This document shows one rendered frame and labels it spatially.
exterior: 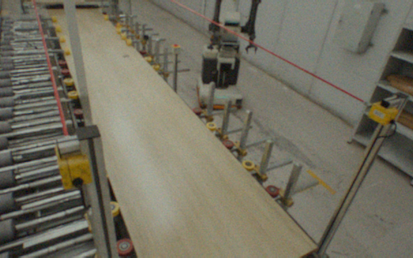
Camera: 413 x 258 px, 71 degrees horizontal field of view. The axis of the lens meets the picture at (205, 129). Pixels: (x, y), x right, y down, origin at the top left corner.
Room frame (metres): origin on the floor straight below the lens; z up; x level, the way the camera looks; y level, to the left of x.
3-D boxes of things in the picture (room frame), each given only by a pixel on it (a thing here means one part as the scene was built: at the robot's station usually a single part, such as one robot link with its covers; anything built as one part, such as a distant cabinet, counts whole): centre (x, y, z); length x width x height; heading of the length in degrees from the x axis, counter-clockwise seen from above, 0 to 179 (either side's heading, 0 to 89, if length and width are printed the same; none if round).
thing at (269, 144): (1.48, -0.41, 0.86); 0.04 x 0.04 x 0.48; 32
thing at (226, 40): (3.71, -0.18, 0.99); 0.28 x 0.16 x 0.22; 99
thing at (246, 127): (1.70, -0.28, 0.94); 0.04 x 0.04 x 0.48; 32
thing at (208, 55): (4.09, -0.12, 0.59); 0.55 x 0.34 x 0.83; 99
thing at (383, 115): (0.99, -0.67, 1.20); 0.15 x 0.12 x 1.00; 32
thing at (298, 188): (1.36, -0.60, 0.81); 0.43 x 0.03 x 0.04; 122
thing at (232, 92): (4.00, -0.14, 0.16); 0.67 x 0.64 x 0.25; 9
